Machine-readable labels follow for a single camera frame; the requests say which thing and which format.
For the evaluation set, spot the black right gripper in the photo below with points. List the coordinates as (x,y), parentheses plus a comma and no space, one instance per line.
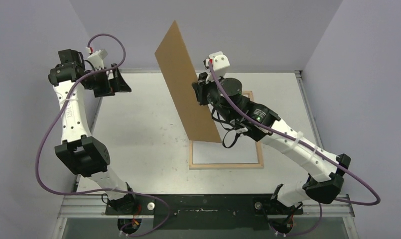
(200,92)

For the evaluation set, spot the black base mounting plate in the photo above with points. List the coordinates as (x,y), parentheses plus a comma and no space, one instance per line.
(205,212)

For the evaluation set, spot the brown backing board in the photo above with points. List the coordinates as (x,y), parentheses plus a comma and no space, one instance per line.
(179,73)

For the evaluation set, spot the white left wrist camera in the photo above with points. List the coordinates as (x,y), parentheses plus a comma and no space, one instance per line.
(97,59)

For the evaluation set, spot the printed colour photo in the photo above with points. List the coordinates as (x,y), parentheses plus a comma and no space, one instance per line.
(245,152)

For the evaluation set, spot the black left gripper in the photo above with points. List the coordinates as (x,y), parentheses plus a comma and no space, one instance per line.
(119,85)

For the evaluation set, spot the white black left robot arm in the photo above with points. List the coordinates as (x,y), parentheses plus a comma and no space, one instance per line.
(79,151)

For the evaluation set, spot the aluminium front rail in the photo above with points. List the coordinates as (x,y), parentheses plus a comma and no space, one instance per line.
(91,206)

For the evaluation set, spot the light wooden picture frame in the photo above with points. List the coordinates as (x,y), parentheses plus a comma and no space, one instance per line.
(193,167)

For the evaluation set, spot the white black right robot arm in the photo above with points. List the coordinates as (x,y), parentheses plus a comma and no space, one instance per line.
(263,125)

